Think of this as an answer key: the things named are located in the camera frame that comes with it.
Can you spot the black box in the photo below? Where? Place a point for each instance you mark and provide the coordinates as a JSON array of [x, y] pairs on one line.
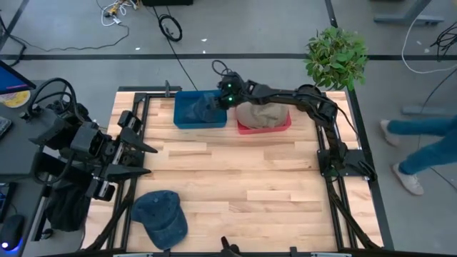
[[168, 2]]

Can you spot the blue plastic bin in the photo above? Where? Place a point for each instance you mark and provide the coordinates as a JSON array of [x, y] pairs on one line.
[[182, 107]]

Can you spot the khaki baseball cap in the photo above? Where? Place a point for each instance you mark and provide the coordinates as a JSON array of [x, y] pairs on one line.
[[262, 115]]

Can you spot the computer monitor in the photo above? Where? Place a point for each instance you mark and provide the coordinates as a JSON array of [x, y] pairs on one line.
[[10, 80]]

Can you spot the red plastic bin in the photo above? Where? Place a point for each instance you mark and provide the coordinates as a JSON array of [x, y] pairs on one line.
[[264, 130]]

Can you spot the green leafy plant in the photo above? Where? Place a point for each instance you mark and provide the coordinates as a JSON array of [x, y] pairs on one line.
[[335, 59]]

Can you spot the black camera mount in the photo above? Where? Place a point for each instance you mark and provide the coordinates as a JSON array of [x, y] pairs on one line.
[[230, 248]]

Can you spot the black bag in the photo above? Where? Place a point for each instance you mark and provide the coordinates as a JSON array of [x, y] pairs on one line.
[[68, 210]]

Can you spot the person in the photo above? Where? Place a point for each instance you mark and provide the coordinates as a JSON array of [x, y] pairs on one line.
[[428, 153]]

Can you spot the yellow round disc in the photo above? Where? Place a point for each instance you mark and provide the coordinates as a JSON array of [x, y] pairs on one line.
[[18, 100]]

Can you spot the grey desk leg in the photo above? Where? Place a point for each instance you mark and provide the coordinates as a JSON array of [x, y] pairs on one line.
[[417, 110], [410, 18]]

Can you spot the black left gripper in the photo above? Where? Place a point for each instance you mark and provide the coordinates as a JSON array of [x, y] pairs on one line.
[[110, 157]]

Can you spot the black desk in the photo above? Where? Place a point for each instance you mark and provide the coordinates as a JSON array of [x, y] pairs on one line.
[[21, 157]]

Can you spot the black aluminium table frame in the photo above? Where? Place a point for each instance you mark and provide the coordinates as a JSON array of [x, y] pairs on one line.
[[143, 107]]

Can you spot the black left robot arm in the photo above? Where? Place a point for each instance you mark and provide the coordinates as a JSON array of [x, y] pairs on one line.
[[53, 121]]

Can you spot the black computer mouse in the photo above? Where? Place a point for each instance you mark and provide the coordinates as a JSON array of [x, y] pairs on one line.
[[10, 230]]

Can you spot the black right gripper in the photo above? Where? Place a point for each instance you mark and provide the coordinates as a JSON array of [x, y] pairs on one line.
[[232, 92]]

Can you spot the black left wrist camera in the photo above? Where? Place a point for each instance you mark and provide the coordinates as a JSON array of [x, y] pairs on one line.
[[87, 139]]

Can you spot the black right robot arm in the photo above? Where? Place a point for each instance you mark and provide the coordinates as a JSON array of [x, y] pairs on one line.
[[321, 107]]

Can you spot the black keyboard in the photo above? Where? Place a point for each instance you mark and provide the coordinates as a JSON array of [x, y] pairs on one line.
[[3, 126]]

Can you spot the blue denim baseball cap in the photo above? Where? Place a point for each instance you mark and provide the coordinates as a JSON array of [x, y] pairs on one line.
[[200, 109], [160, 217]]

